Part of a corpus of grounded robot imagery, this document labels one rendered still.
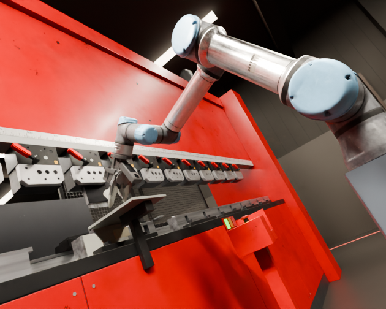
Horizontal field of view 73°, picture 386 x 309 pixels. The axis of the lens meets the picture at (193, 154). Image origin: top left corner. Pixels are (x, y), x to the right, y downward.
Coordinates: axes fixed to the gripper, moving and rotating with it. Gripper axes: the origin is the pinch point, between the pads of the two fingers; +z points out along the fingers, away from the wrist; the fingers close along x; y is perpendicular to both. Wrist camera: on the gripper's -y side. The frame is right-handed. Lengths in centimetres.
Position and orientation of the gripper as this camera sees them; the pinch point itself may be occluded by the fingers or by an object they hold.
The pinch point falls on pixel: (117, 204)
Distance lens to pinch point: 111.7
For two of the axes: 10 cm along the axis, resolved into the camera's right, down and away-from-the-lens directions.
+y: -8.2, -1.6, 5.4
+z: -1.7, 9.8, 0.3
